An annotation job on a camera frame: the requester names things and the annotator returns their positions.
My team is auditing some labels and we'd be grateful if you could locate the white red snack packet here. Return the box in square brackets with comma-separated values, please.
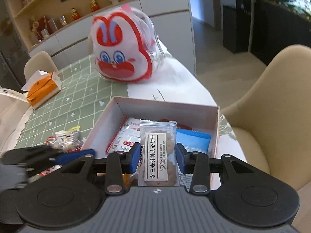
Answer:
[107, 117, 141, 153]

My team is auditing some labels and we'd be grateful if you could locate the clear biscuit packet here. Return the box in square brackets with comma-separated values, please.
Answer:
[138, 119, 178, 187]

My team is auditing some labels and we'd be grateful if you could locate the blue white snack bag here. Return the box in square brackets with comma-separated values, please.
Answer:
[178, 169, 193, 192]

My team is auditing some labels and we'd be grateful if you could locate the blue candy packet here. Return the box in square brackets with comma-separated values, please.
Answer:
[176, 129, 211, 155]

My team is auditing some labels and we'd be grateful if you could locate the red orange snack pouch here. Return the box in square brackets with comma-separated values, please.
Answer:
[160, 119, 193, 132]

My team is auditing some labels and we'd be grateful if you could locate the pink cardboard box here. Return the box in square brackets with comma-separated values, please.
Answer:
[82, 97, 220, 189]

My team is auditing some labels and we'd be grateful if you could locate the white chair near left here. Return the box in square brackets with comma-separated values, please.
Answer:
[0, 88, 30, 153]

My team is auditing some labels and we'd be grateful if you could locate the green grid tablecloth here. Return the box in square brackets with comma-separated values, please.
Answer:
[15, 56, 128, 148]

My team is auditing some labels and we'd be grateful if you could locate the orange tissue box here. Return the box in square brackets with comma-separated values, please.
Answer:
[22, 70, 62, 110]

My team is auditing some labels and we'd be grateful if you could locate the white paper sheet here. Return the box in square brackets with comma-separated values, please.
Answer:
[127, 43, 247, 162]

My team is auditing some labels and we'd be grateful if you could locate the beige chair right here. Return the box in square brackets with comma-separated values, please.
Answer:
[221, 45, 310, 190]

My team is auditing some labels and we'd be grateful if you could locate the beige chair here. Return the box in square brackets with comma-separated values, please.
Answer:
[221, 45, 310, 190]
[24, 51, 59, 81]
[87, 33, 93, 55]

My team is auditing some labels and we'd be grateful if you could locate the beige chair far left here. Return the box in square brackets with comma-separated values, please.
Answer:
[24, 51, 59, 81]

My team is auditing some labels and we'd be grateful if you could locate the red white bunny bag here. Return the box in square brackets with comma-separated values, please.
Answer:
[91, 4, 164, 83]

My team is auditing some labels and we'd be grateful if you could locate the red figurine left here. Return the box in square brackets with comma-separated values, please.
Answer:
[71, 8, 81, 21]

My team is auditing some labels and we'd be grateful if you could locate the red figurine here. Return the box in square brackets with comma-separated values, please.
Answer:
[90, 0, 100, 12]
[71, 8, 81, 21]

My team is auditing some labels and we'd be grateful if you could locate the black water dispenser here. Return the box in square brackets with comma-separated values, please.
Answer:
[222, 0, 252, 54]

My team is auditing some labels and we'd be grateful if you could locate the red figurine right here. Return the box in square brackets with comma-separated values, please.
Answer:
[90, 0, 100, 12]

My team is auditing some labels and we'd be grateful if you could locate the fish tank cabinet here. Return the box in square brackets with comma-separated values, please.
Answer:
[251, 0, 310, 65]

